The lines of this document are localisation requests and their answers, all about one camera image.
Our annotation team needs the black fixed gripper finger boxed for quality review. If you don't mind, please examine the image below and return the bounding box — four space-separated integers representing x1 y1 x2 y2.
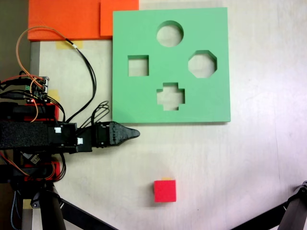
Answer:
109 121 141 146

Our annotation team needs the red square block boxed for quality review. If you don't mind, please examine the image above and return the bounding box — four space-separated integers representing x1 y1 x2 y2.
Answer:
153 179 177 203

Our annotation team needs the large orange foam block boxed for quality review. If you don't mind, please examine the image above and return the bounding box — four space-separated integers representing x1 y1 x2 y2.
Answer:
27 0 113 41

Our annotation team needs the green shape sorting board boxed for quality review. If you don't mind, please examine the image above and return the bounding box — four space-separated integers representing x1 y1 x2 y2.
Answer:
111 7 232 125

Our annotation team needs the small circuit board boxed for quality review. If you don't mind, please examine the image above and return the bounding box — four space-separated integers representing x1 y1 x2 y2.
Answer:
24 76 50 103

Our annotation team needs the black tripod leg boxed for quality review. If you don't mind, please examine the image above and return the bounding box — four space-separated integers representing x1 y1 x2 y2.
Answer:
230 181 307 230
30 189 119 230

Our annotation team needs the wide yellow tape piece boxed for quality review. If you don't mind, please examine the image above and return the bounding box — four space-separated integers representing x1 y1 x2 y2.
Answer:
56 40 83 50

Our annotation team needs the black gripper servo cable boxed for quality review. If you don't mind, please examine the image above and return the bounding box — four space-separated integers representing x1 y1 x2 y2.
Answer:
79 100 110 131

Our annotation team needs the black arm servo cable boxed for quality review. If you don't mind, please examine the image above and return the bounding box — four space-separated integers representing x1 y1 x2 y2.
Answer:
45 95 66 123

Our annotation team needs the thin black power cable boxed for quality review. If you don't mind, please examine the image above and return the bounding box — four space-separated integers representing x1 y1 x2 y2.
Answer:
64 38 97 123

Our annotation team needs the silver cable plug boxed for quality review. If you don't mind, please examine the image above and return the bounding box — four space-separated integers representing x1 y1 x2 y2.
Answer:
21 152 42 165

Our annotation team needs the black USB cable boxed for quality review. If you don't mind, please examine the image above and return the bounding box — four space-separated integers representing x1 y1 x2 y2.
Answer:
0 91 27 100

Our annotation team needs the thin red wire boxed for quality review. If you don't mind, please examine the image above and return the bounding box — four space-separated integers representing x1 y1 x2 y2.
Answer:
0 74 44 84

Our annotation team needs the blue braided cable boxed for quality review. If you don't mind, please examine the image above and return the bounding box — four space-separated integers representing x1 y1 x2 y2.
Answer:
10 190 23 230

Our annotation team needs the thin orange wire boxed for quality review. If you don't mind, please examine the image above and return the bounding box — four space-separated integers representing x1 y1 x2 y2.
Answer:
15 26 68 120

